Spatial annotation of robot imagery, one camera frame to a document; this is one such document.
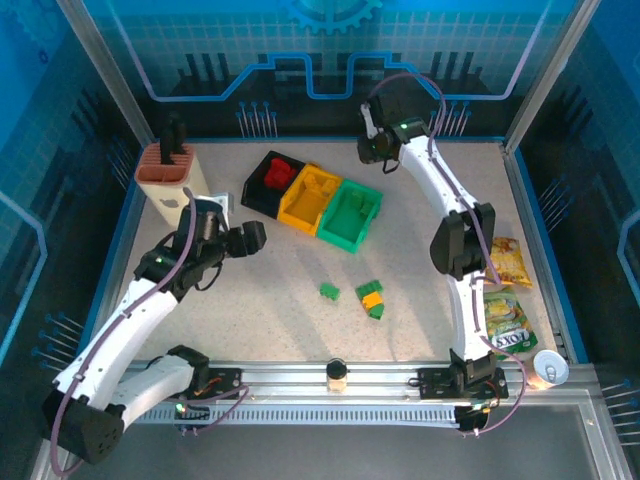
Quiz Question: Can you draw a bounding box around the black plastic container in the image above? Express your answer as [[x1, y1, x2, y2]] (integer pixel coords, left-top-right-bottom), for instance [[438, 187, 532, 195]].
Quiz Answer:
[[240, 150, 305, 221]]

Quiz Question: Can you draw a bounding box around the yellow plastic container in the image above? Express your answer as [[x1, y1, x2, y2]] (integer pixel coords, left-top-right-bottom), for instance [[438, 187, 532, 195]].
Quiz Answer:
[[277, 162, 345, 238]]

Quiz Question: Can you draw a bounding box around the green plastic container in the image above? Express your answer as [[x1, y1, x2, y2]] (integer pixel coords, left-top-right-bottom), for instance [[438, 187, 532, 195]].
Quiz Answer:
[[315, 178, 385, 255]]

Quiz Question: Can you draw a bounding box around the cream knife block pink top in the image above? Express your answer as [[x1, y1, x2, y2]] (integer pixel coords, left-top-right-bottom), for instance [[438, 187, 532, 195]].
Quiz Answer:
[[134, 143, 212, 229]]

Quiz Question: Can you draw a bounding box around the glass jar black lid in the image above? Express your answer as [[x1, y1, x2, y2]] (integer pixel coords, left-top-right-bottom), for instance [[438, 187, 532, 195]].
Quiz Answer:
[[324, 358, 349, 395]]

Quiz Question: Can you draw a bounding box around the yellow snack bag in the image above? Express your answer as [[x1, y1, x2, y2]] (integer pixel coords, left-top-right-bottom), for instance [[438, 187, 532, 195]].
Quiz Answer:
[[483, 237, 534, 289]]

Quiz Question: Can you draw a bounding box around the green snack bag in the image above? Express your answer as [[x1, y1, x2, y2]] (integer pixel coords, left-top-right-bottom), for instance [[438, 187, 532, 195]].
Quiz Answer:
[[482, 286, 540, 359]]

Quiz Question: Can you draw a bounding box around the metal can with pull tab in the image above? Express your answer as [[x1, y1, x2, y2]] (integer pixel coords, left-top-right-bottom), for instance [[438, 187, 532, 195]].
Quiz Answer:
[[523, 348, 572, 392]]

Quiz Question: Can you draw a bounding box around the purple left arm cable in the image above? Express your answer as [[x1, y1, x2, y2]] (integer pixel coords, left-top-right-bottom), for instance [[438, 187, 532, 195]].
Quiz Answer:
[[49, 187, 250, 477]]

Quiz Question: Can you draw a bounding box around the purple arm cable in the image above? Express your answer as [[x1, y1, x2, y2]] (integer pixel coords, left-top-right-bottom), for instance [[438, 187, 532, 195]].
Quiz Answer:
[[367, 72, 529, 439], [49, 187, 250, 477]]

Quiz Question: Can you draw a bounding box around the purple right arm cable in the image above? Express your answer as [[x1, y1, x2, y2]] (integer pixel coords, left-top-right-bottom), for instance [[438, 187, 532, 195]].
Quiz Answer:
[[367, 72, 529, 439]]

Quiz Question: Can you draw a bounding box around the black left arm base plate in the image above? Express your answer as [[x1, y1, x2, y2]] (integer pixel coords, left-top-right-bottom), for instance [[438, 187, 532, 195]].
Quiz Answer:
[[187, 366, 245, 401]]

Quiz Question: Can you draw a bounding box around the aluminium mounting rail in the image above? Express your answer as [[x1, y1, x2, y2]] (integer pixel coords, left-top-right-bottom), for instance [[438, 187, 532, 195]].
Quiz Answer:
[[62, 360, 594, 402]]

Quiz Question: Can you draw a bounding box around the aluminium enclosure post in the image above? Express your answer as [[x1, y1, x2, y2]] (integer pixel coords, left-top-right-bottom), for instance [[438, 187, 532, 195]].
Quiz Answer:
[[54, 0, 157, 147], [503, 0, 602, 154]]

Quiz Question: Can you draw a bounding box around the slotted grey cable duct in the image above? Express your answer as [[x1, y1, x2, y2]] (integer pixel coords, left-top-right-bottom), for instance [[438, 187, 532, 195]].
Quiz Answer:
[[134, 405, 462, 427]]

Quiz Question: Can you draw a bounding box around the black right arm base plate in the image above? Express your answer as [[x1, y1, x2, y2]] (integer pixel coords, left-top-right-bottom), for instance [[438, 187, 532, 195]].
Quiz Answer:
[[416, 367, 509, 401]]

